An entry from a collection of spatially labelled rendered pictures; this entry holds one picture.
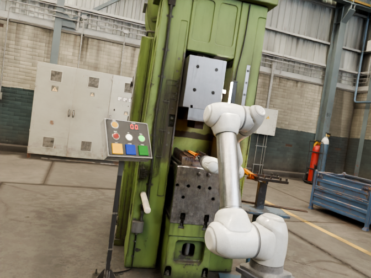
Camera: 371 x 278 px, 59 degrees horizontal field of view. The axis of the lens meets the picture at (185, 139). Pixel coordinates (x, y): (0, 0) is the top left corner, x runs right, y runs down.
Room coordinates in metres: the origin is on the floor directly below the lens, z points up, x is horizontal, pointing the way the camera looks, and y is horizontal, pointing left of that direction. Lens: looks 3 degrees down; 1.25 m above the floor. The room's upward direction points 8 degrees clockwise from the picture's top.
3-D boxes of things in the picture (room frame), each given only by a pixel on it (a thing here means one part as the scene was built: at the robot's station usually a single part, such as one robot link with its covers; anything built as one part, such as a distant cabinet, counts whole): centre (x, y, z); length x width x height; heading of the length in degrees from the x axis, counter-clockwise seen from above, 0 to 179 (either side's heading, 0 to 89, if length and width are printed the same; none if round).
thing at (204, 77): (2.77, -0.09, 1.56); 0.42 x 0.39 x 0.40; 11
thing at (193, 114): (2.76, -0.05, 1.32); 0.42 x 0.20 x 0.10; 11
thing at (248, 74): (2.98, -0.39, 1.15); 0.44 x 0.26 x 2.30; 11
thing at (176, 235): (2.78, -0.10, 0.23); 0.55 x 0.37 x 0.47; 11
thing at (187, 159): (2.76, -0.05, 0.96); 0.42 x 0.20 x 0.09; 11
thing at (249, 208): (2.54, -0.64, 0.66); 0.40 x 0.30 x 0.02; 93
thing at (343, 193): (5.55, -2.99, 0.36); 1.20 x 0.80 x 0.72; 24
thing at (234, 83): (2.73, -0.35, 1.83); 0.07 x 0.04 x 0.90; 101
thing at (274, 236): (1.52, -0.45, 0.77); 0.18 x 0.16 x 0.22; 109
